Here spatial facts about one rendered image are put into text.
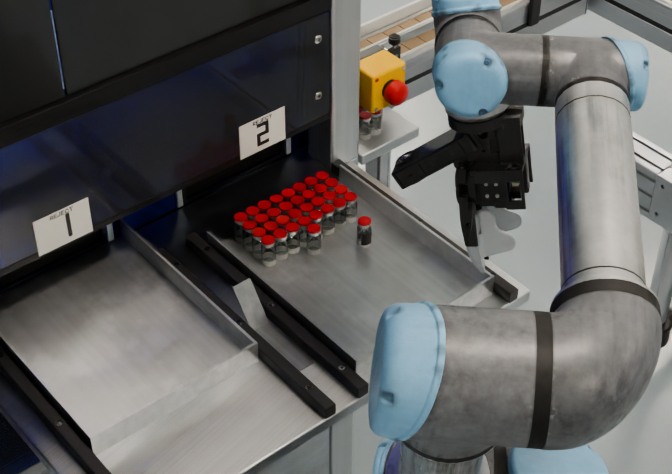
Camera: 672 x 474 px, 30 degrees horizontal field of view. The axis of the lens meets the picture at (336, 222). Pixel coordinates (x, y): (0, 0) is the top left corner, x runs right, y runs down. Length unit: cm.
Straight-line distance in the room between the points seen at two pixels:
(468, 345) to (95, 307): 89
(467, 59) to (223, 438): 62
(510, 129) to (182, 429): 57
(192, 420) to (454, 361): 69
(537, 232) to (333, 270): 152
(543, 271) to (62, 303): 164
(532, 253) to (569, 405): 223
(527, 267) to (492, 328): 217
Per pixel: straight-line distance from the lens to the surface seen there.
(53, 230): 174
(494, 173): 147
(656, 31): 248
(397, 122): 215
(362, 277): 184
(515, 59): 131
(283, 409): 166
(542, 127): 369
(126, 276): 186
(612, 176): 120
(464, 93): 129
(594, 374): 104
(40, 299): 185
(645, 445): 285
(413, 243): 190
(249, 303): 175
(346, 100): 197
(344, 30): 190
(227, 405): 167
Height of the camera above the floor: 213
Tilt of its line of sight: 40 degrees down
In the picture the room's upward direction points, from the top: straight up
